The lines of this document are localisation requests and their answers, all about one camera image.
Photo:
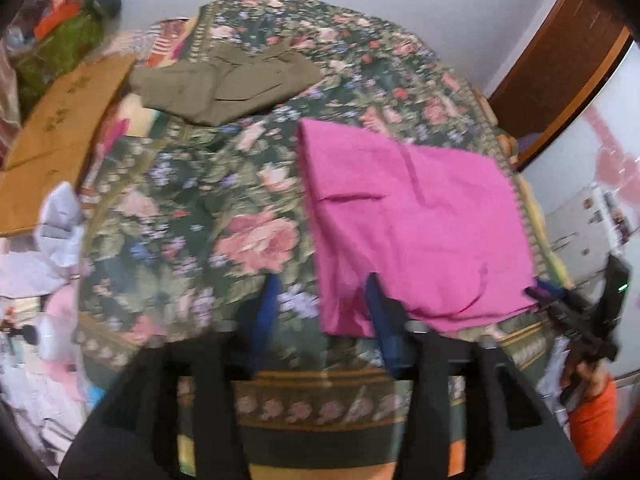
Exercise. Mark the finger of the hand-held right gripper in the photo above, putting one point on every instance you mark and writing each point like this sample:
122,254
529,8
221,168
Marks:
545,294

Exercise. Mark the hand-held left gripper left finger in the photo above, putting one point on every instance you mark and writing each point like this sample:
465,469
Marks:
268,305

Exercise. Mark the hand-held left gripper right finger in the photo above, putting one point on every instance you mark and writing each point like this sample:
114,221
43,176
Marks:
384,325

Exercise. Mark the pink pants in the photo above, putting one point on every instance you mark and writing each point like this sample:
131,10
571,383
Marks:
415,225

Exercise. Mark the person's right forearm orange sleeve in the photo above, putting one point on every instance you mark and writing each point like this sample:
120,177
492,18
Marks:
592,425

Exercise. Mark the olive green pants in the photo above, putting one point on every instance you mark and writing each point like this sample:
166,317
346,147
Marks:
225,85

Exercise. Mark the person's right hand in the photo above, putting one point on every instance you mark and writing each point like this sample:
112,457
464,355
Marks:
592,377

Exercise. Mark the white refrigerator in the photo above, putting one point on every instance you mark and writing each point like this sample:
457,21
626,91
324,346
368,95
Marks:
582,240

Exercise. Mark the floral blanket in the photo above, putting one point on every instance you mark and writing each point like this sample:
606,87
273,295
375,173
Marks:
200,210

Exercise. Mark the white crumpled cloth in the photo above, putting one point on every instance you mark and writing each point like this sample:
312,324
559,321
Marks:
55,235

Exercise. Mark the brown wooden door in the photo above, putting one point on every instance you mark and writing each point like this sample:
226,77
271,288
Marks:
565,55

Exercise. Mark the brown cardboard box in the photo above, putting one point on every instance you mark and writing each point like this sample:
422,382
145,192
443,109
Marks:
55,145

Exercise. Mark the striped pink cloth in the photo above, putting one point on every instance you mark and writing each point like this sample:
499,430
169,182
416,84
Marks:
162,42

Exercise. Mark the clear plastic bag of clothes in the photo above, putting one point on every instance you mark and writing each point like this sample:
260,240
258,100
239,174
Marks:
55,30

